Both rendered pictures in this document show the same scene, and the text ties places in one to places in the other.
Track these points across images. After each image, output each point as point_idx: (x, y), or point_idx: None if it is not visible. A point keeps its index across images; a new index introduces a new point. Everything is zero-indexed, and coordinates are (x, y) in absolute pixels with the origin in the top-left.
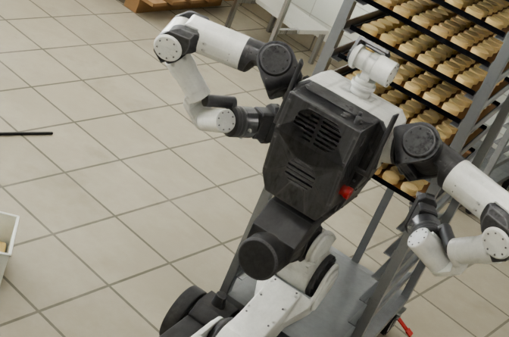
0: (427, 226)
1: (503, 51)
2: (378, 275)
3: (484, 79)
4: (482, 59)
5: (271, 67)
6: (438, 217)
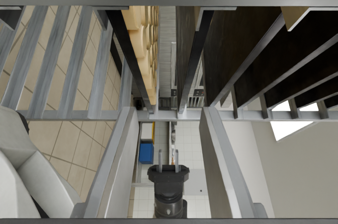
0: (181, 215)
1: (312, 120)
2: (61, 110)
3: (284, 119)
4: (302, 107)
5: None
6: None
